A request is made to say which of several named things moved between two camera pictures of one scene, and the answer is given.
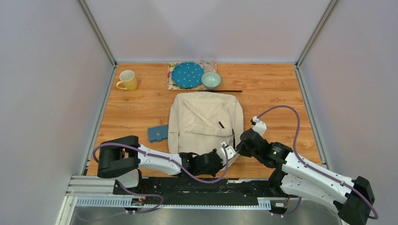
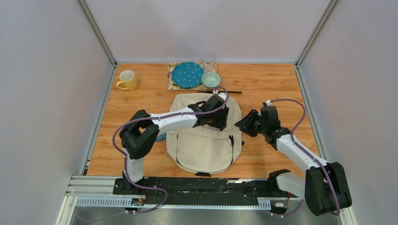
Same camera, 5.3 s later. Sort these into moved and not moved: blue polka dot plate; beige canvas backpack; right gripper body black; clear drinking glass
Moved: right gripper body black
Not moved: beige canvas backpack; clear drinking glass; blue polka dot plate
